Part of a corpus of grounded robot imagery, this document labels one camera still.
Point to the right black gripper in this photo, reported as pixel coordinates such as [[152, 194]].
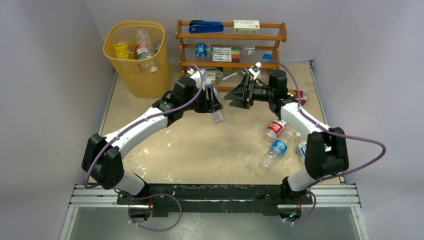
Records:
[[248, 93]]

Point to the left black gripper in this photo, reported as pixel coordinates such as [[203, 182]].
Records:
[[207, 104]]

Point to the purple label clear bottle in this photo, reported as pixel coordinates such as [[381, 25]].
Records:
[[218, 117]]

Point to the red white label bottle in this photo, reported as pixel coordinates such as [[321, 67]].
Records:
[[275, 128]]

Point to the blue label clear bottle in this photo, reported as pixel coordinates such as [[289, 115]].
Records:
[[276, 151]]

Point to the red label red-cap bottle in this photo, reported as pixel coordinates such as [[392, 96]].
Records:
[[142, 52]]

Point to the clear white-cap bottle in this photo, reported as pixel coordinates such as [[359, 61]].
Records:
[[143, 38]]

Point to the yellow label bottle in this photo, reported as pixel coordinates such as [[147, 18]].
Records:
[[122, 50]]

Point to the green label bottle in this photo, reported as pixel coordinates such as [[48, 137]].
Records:
[[157, 46]]

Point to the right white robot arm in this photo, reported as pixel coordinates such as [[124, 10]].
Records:
[[326, 149]]

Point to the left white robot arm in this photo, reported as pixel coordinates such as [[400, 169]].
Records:
[[103, 157]]

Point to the yellow plastic bin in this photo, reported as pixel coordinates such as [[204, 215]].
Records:
[[140, 84]]

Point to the green white marker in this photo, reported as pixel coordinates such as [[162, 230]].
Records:
[[232, 75]]

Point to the white staples box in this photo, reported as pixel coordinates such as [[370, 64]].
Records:
[[210, 78]]

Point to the grey stapler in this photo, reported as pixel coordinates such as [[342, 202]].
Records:
[[216, 72]]

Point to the blue white eraser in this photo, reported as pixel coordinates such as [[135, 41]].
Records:
[[266, 57]]

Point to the clear small jar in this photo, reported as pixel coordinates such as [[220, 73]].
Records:
[[248, 49]]

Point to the colour marker pen set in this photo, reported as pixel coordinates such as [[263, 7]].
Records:
[[226, 54]]

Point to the brown tea red bottle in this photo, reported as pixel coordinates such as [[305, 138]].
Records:
[[299, 95]]

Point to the wooden shelf rack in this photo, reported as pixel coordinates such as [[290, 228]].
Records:
[[227, 45]]

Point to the white green box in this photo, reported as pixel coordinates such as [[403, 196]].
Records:
[[246, 26]]

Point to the small white-cap bottle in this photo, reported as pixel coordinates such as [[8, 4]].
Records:
[[300, 146]]

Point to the blue stapler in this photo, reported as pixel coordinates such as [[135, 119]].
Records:
[[203, 27]]

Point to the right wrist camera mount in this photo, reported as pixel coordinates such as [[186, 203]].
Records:
[[255, 71]]

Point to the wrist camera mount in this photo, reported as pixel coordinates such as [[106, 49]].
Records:
[[198, 76], [255, 71]]

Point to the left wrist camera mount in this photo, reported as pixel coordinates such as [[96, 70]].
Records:
[[198, 76]]

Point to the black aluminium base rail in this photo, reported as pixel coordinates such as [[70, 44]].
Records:
[[161, 199]]

